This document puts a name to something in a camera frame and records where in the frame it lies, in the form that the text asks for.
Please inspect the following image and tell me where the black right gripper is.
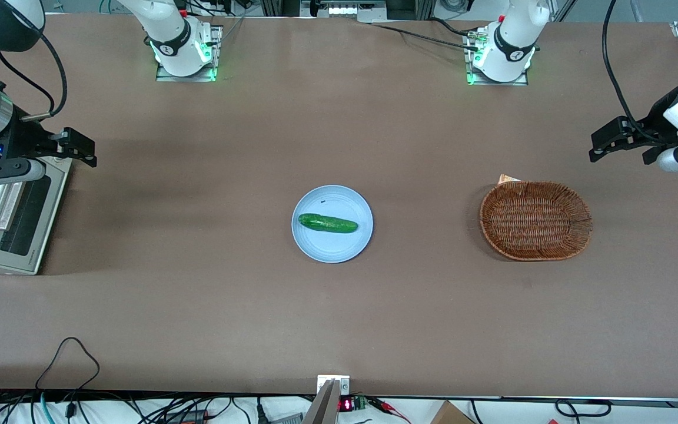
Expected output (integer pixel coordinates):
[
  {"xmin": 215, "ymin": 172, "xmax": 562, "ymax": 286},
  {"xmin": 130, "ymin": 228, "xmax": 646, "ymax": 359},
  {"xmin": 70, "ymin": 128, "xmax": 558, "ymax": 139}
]
[{"xmin": 0, "ymin": 113, "xmax": 97, "ymax": 168}]

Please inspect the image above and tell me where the black coiled cable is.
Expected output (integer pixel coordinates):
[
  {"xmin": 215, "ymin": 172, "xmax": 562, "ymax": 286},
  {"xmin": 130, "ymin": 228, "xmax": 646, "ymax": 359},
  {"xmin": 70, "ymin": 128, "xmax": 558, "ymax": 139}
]
[{"xmin": 554, "ymin": 399, "xmax": 613, "ymax": 418}]

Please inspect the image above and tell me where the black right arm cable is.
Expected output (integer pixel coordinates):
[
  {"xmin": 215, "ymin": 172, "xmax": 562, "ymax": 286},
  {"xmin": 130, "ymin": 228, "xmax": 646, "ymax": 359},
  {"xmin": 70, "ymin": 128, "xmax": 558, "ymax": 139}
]
[{"xmin": 0, "ymin": 26, "xmax": 69, "ymax": 122}]

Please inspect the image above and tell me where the long black table cable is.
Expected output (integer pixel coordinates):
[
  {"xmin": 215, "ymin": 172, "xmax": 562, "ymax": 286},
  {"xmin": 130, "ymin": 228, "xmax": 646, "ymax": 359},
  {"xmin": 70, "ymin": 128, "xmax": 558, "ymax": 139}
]
[{"xmin": 368, "ymin": 18, "xmax": 482, "ymax": 51}]

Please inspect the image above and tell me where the red clip lead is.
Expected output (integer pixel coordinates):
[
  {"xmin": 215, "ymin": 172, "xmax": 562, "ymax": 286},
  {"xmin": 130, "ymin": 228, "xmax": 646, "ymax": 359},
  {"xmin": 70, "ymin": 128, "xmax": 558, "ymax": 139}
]
[{"xmin": 368, "ymin": 397, "xmax": 411, "ymax": 424}]

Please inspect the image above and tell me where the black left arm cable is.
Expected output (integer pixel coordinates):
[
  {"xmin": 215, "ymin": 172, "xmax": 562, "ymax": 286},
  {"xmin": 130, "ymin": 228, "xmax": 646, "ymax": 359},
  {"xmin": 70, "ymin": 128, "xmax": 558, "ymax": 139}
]
[{"xmin": 601, "ymin": 0, "xmax": 669, "ymax": 145}]

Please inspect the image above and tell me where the light blue plate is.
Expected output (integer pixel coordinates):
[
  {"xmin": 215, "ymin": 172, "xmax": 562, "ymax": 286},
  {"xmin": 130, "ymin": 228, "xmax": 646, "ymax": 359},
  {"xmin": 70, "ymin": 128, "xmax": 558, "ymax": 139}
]
[{"xmin": 291, "ymin": 185, "xmax": 374, "ymax": 264}]

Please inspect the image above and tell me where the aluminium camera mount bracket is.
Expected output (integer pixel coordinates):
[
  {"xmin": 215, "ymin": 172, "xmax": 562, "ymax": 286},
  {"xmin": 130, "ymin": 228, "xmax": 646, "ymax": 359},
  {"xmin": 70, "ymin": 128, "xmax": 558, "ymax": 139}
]
[{"xmin": 303, "ymin": 375, "xmax": 351, "ymax": 424}]

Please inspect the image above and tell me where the black looped cable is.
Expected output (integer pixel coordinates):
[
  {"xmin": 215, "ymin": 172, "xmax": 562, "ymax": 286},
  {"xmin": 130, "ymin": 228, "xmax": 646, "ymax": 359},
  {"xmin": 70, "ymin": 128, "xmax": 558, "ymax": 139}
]
[{"xmin": 35, "ymin": 337, "xmax": 101, "ymax": 392}]

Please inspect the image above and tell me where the green cucumber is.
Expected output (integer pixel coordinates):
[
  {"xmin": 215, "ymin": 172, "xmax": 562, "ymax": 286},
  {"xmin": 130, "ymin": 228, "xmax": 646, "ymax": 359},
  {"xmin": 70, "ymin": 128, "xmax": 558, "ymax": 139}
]
[{"xmin": 298, "ymin": 213, "xmax": 359, "ymax": 234}]

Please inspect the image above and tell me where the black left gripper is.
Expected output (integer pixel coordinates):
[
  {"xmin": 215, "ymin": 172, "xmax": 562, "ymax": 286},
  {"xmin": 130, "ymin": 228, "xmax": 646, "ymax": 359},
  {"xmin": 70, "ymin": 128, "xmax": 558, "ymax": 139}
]
[{"xmin": 589, "ymin": 84, "xmax": 678, "ymax": 165}]

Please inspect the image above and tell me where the brown wicker basket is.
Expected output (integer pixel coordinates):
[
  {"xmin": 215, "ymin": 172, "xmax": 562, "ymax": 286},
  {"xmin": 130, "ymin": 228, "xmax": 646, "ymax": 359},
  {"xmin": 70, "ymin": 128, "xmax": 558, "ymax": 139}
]
[{"xmin": 479, "ymin": 180, "xmax": 593, "ymax": 261}]

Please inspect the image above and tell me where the grey lit control box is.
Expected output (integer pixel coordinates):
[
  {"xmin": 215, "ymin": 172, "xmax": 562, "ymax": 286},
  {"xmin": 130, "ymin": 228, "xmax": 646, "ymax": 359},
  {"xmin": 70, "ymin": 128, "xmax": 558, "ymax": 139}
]
[{"xmin": 300, "ymin": 0, "xmax": 388, "ymax": 23}]

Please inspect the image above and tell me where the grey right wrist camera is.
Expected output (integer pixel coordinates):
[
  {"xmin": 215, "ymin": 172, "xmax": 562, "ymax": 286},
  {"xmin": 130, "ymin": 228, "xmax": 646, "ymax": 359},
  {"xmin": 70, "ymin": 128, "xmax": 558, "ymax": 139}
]
[{"xmin": 0, "ymin": 156, "xmax": 45, "ymax": 190}]

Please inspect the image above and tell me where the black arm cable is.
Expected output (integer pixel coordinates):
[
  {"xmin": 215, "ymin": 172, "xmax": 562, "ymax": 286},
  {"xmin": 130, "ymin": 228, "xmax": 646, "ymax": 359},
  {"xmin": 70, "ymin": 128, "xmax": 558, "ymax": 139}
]
[
  {"xmin": 0, "ymin": 26, "xmax": 69, "ymax": 122},
  {"xmin": 601, "ymin": 0, "xmax": 669, "ymax": 145}
]

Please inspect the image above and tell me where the brown cardboard box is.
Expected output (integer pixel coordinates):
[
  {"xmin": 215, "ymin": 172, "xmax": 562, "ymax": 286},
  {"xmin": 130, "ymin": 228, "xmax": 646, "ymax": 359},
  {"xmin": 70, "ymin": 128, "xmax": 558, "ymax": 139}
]
[{"xmin": 430, "ymin": 400, "xmax": 476, "ymax": 424}]

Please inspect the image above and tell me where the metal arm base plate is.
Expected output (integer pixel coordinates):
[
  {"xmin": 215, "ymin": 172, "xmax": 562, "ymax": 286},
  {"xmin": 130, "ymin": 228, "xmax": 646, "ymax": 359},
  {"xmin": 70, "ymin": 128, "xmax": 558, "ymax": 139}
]
[
  {"xmin": 464, "ymin": 29, "xmax": 530, "ymax": 87},
  {"xmin": 155, "ymin": 25, "xmax": 224, "ymax": 82}
]

